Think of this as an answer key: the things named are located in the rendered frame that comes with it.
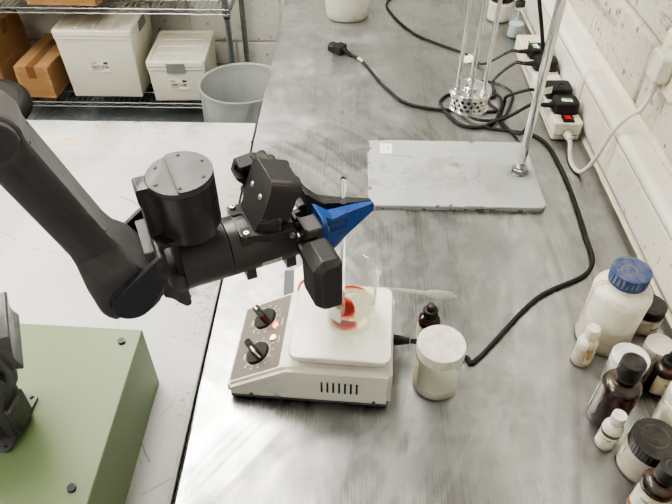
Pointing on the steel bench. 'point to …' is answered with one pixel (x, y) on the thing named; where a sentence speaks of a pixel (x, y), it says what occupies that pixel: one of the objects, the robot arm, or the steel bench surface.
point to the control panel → (262, 339)
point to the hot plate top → (319, 334)
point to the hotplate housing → (320, 377)
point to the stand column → (539, 88)
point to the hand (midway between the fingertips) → (341, 213)
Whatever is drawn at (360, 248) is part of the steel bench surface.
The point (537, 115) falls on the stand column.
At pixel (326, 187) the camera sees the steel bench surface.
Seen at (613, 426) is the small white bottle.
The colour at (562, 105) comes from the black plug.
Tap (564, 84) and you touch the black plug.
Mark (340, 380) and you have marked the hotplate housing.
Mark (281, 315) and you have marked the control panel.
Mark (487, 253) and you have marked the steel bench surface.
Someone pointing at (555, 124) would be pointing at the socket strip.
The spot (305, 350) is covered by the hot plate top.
